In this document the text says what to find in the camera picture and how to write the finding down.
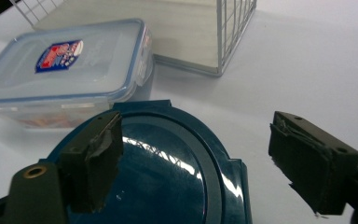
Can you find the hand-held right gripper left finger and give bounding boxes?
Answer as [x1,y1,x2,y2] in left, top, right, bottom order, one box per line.
[59,111,124,215]

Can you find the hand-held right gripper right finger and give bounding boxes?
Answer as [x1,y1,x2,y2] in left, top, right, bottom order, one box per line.
[268,111,358,216]

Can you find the round dark teal container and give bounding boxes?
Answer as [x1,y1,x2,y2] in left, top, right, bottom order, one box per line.
[38,99,254,224]

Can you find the clear plastic food container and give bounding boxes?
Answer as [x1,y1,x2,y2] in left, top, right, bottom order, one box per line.
[0,18,155,131]

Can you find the white wire rack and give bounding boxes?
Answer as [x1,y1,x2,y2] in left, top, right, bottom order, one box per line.
[10,0,258,78]

